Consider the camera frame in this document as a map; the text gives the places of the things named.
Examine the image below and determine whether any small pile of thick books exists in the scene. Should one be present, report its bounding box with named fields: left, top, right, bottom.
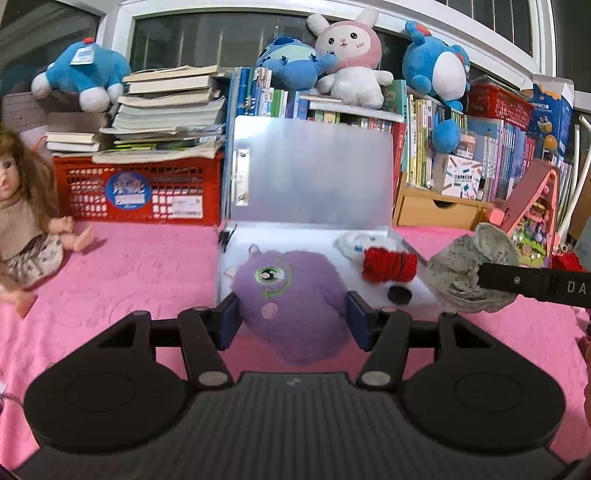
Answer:
left=45, top=112, right=112, bottom=158

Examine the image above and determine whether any blue white-bellied plush toy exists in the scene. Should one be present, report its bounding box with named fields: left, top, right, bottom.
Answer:
left=401, top=20, right=471, bottom=154

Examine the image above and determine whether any blue printed carton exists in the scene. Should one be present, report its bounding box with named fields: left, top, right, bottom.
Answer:
left=528, top=78, right=576, bottom=160

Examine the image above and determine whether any red yarn bundle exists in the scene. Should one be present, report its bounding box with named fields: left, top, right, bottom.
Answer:
left=361, top=247, right=419, bottom=284

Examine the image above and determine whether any white framed window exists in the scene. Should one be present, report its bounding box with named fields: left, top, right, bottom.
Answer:
left=0, top=0, right=591, bottom=121

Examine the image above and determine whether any pink triangular dollhouse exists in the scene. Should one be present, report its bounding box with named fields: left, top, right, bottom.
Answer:
left=484, top=159, right=562, bottom=269

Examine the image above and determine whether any row of upright blue books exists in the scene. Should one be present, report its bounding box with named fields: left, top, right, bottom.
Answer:
left=226, top=66, right=410, bottom=136

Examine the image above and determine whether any purple monster plush toy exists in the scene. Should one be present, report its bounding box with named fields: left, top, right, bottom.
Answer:
left=230, top=244, right=352, bottom=368

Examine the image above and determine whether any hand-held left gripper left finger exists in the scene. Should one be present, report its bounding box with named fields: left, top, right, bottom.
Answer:
left=98, top=294, right=242, bottom=391

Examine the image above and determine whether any red plastic crate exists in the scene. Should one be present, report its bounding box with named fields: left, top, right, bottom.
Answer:
left=52, top=151, right=226, bottom=227

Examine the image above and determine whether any long-haired baby doll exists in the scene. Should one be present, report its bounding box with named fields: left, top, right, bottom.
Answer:
left=0, top=128, right=95, bottom=319

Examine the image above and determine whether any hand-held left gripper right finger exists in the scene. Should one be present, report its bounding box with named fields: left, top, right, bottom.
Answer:
left=345, top=290, right=498, bottom=391

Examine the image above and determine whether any row of upright colourful books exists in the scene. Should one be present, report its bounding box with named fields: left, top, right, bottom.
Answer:
left=399, top=94, right=574, bottom=205

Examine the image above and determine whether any pink hooded rabbit plush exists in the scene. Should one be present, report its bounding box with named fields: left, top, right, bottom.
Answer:
left=307, top=8, right=394, bottom=110

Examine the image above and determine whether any grey-green speckled cloth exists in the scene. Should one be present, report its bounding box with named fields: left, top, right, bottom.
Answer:
left=427, top=222, right=522, bottom=315

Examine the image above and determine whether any blue plush toy with tag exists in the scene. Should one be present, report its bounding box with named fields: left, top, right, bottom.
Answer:
left=31, top=40, right=133, bottom=113

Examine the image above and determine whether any wooden drawer box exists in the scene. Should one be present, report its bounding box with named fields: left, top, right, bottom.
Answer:
left=392, top=170, right=491, bottom=232

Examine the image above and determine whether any white patterned small box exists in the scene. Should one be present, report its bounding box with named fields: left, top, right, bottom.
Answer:
left=440, top=153, right=485, bottom=200

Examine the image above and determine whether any red plastic basket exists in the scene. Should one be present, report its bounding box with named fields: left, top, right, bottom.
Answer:
left=466, top=82, right=535, bottom=133

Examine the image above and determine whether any stack of worn books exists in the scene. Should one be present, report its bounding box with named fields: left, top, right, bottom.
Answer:
left=91, top=64, right=228, bottom=165

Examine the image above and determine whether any red knitted fabric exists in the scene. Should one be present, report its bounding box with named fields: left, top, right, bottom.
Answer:
left=551, top=252, right=591, bottom=272

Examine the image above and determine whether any pink blanket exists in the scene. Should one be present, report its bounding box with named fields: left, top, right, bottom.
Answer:
left=0, top=220, right=591, bottom=472

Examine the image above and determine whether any white file box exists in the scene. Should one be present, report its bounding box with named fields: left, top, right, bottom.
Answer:
left=215, top=115, right=445, bottom=311

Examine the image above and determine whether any white plastic pipe frame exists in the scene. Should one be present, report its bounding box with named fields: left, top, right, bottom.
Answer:
left=555, top=115, right=591, bottom=237

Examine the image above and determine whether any person's right hand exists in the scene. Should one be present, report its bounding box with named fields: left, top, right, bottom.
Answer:
left=578, top=323, right=591, bottom=416

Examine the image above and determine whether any white fluffy toy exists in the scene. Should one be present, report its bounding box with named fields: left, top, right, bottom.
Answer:
left=334, top=232, right=394, bottom=265

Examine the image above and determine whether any blue alien plush toy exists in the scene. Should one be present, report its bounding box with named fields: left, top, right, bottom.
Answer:
left=256, top=36, right=338, bottom=91

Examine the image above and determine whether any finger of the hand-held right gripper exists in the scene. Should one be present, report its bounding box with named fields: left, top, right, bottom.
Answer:
left=477, top=263, right=533, bottom=295

